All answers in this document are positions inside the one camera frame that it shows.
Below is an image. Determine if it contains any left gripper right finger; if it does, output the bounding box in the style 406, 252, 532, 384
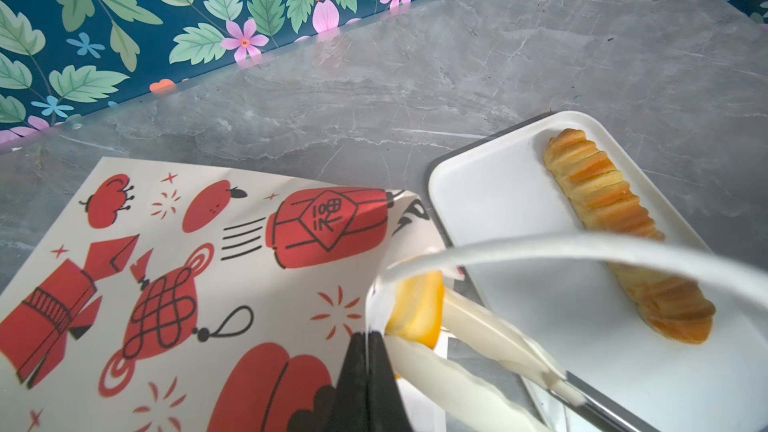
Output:
367, 332, 412, 432

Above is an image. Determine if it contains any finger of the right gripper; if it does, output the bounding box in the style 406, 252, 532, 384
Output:
384, 336, 548, 432
442, 290, 655, 431

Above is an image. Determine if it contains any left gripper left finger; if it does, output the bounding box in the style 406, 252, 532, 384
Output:
287, 332, 368, 431

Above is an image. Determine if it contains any ring shaped fake bread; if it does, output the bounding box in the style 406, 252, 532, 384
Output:
385, 271, 445, 349

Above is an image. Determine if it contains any long ridged fake bread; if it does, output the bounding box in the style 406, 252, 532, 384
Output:
543, 129, 716, 345

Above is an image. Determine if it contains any red white paper bag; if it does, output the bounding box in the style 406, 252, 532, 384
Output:
1, 158, 443, 431

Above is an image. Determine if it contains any white rectangular tray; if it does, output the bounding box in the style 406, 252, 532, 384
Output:
427, 111, 767, 431

